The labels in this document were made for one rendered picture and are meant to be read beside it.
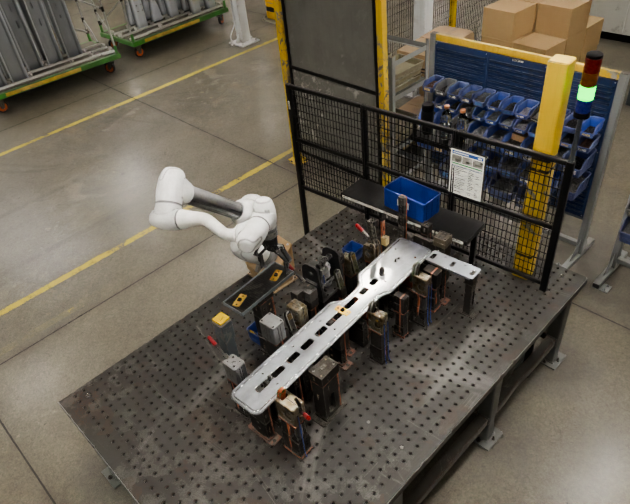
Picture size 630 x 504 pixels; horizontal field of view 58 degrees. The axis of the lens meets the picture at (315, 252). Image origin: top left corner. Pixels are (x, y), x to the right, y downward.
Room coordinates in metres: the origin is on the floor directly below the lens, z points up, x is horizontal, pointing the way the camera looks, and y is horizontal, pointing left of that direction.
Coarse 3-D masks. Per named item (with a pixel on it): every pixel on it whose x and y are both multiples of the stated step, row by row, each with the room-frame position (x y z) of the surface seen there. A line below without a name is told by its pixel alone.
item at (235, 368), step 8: (224, 360) 1.75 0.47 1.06; (232, 360) 1.74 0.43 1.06; (240, 360) 1.74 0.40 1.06; (224, 368) 1.74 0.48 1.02; (232, 368) 1.70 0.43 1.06; (240, 368) 1.71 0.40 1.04; (232, 376) 1.71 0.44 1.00; (240, 376) 1.70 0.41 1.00; (232, 384) 1.73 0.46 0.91; (240, 408) 1.72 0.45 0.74; (248, 416) 1.69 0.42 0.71
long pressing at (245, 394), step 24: (408, 240) 2.54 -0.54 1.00; (384, 264) 2.35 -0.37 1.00; (408, 264) 2.33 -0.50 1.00; (360, 288) 2.18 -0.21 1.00; (384, 288) 2.16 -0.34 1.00; (336, 312) 2.03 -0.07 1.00; (360, 312) 2.01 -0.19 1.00; (312, 336) 1.89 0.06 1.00; (336, 336) 1.87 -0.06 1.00; (312, 360) 1.74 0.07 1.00; (240, 384) 1.65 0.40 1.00; (288, 384) 1.62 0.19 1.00; (264, 408) 1.51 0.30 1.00
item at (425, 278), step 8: (416, 280) 2.18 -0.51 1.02; (424, 280) 2.14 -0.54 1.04; (416, 288) 2.17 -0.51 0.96; (424, 288) 2.14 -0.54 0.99; (416, 296) 2.18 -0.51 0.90; (424, 296) 2.14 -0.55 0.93; (416, 304) 2.18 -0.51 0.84; (424, 304) 2.15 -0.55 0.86; (416, 312) 2.17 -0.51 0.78; (424, 312) 2.14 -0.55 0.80; (416, 320) 2.17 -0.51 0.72; (424, 320) 2.14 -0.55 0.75; (424, 328) 2.12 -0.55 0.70
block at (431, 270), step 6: (426, 270) 2.28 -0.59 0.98; (432, 270) 2.28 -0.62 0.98; (438, 270) 2.27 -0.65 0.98; (432, 276) 2.25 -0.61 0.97; (438, 276) 2.25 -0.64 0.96; (432, 282) 2.25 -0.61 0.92; (438, 282) 2.25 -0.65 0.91; (432, 288) 2.25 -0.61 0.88; (438, 288) 2.27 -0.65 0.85; (432, 294) 2.25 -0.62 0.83; (438, 294) 2.27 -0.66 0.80; (432, 300) 2.24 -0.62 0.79; (438, 300) 2.27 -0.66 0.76; (432, 306) 2.26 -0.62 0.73; (438, 306) 2.26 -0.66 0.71
